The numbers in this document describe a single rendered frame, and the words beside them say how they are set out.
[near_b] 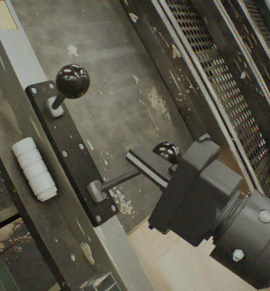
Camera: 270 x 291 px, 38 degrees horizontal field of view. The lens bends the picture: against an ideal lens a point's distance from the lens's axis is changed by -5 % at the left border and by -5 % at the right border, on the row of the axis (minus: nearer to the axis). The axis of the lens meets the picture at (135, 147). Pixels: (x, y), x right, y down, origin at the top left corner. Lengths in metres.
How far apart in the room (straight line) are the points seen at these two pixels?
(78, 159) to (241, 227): 0.23
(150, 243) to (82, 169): 0.18
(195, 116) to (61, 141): 0.41
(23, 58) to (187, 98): 0.42
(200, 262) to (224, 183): 0.34
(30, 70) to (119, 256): 0.27
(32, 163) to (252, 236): 0.27
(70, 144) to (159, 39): 0.42
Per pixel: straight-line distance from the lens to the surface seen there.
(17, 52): 0.55
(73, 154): 0.52
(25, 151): 0.50
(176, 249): 0.68
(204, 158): 0.40
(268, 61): 1.56
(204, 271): 0.73
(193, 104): 0.86
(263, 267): 0.41
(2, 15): 0.58
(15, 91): 0.54
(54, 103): 0.50
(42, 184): 0.50
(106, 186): 0.51
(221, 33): 1.28
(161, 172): 0.44
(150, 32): 0.89
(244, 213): 0.40
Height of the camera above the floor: 1.61
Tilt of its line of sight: 18 degrees down
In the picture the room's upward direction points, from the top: straight up
